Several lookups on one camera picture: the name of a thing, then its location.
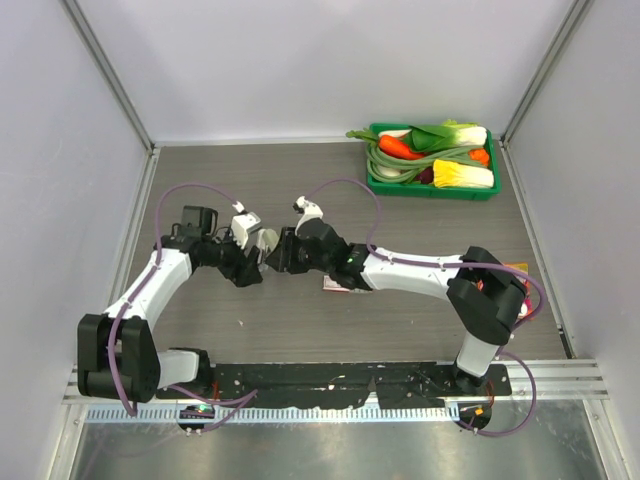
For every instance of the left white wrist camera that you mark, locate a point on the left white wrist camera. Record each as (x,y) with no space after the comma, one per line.
(243,225)

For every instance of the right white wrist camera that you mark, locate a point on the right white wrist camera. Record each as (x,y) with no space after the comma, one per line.
(306,210)

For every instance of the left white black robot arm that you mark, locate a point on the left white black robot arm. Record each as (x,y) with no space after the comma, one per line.
(116,354)

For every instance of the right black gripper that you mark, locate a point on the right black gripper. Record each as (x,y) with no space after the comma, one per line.
(283,258)

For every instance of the small orange carrot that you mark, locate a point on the small orange carrot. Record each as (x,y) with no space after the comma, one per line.
(480,156)

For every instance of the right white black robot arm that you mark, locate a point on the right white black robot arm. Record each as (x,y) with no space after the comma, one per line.
(485,295)

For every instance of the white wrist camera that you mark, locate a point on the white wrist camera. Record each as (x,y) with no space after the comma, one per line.
(306,210)
(243,225)

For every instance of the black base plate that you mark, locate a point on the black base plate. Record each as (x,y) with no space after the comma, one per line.
(348,385)

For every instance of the aluminium front rail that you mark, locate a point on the aluminium front rail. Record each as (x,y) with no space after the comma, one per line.
(557,379)

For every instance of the green long beans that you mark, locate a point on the green long beans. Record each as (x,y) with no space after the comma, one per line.
(387,169)

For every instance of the white green bok choy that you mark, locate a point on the white green bok choy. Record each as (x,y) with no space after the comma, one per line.
(448,135)

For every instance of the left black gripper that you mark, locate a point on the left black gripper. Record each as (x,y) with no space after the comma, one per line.
(248,272)

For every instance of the green plastic tray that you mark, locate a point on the green plastic tray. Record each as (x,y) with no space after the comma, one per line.
(423,186)

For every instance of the yellow napa cabbage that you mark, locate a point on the yellow napa cabbage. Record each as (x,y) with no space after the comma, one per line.
(449,174)

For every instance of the white slotted cable duct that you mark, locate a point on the white slotted cable duct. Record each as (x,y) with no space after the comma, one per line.
(192,414)

